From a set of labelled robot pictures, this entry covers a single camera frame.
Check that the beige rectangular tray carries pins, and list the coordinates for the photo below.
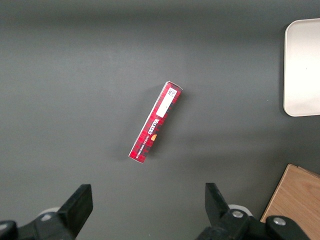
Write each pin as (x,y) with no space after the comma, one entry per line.
(303,67)

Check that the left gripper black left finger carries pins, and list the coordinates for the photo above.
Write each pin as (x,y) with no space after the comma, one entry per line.
(62,225)

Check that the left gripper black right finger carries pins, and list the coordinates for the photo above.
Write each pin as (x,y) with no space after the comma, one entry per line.
(235,228)

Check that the wooden two-drawer cabinet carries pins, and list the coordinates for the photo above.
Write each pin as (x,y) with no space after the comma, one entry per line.
(297,192)

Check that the red shortbread cookie box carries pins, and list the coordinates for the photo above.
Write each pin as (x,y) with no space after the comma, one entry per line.
(156,121)

